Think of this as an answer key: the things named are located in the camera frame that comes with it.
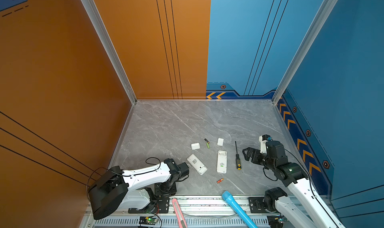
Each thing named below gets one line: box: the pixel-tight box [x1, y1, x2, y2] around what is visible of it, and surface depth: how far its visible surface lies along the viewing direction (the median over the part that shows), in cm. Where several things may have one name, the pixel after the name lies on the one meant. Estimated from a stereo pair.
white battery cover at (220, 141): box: [217, 137, 224, 147], surface depth 99 cm
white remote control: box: [186, 153, 208, 176], surface depth 88 cm
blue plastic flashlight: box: [221, 190, 258, 228], surface depth 72 cm
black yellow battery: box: [235, 141, 242, 170], surface depth 88 cm
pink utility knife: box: [172, 198, 188, 228], surface depth 72 cm
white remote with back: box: [217, 150, 228, 174], surface depth 88 cm
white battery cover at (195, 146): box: [191, 142, 201, 150], surface depth 96 cm
